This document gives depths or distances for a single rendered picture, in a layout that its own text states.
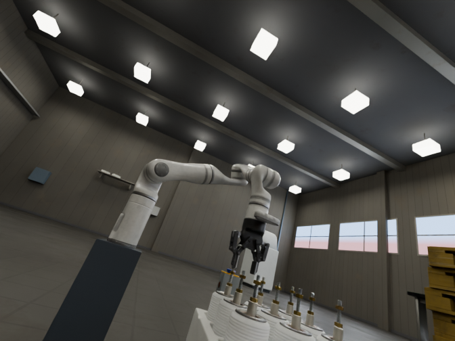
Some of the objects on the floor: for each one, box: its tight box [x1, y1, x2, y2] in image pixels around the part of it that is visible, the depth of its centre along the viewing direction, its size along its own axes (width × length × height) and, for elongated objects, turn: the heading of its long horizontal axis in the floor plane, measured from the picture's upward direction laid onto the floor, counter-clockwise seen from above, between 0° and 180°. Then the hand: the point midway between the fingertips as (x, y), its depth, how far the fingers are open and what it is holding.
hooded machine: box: [239, 231, 279, 293], centre depth 650 cm, size 83×74×170 cm
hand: (244, 266), depth 64 cm, fingers open, 6 cm apart
